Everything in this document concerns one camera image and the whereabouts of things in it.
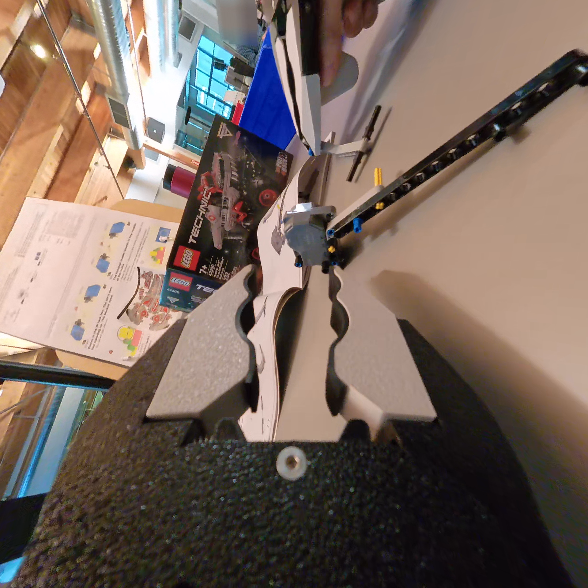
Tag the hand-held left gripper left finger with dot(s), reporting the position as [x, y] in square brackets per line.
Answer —
[202, 367]

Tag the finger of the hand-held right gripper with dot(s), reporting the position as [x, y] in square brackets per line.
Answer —
[282, 34]
[311, 110]

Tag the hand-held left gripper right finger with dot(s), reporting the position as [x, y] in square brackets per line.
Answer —
[386, 367]

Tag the grey connector with black axle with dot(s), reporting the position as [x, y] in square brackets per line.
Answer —
[349, 146]

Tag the black toy brick beam assembly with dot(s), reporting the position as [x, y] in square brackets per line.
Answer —
[459, 151]

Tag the person's right hand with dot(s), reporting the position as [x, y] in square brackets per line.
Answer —
[333, 55]

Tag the blue bin with white label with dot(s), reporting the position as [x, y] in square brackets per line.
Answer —
[266, 105]

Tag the red box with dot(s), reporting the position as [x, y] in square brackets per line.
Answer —
[239, 114]

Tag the white instruction booklet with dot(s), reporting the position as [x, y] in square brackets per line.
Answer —
[275, 275]

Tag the dark toy brick set box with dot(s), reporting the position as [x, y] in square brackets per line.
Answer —
[220, 206]

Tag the maroon water bottle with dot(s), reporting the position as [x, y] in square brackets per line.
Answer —
[179, 181]

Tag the black board stand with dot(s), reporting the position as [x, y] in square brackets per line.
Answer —
[46, 373]

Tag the instruction sheet on board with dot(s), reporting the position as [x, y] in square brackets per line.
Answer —
[147, 209]

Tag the printed instruction sheet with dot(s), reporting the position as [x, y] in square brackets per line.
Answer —
[59, 275]

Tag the silver ventilation duct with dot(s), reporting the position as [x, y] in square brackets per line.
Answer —
[170, 27]
[112, 46]

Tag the black wall speaker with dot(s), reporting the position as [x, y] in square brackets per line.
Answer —
[156, 128]

